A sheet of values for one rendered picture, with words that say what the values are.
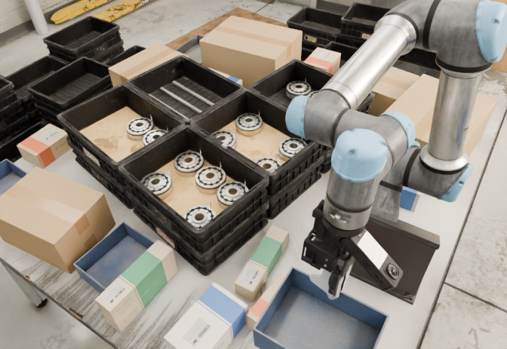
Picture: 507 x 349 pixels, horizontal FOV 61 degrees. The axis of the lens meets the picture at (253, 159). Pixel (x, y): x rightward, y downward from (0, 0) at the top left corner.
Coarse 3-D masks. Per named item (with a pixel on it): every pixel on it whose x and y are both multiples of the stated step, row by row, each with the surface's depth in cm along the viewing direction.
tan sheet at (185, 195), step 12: (168, 168) 151; (180, 180) 147; (192, 180) 146; (228, 180) 146; (180, 192) 143; (192, 192) 142; (168, 204) 139; (180, 204) 139; (192, 204) 139; (204, 204) 138; (216, 204) 138
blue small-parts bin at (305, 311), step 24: (288, 288) 88; (312, 288) 86; (264, 312) 79; (288, 312) 86; (312, 312) 86; (336, 312) 86; (360, 312) 82; (264, 336) 76; (288, 336) 82; (312, 336) 82; (336, 336) 82; (360, 336) 82
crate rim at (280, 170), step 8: (232, 96) 165; (256, 96) 165; (224, 104) 161; (272, 104) 160; (208, 112) 158; (200, 120) 155; (200, 128) 151; (208, 136) 148; (312, 144) 144; (232, 152) 142; (304, 152) 142; (248, 160) 139; (288, 160) 138; (296, 160) 140; (280, 168) 136; (288, 168) 138; (272, 176) 134
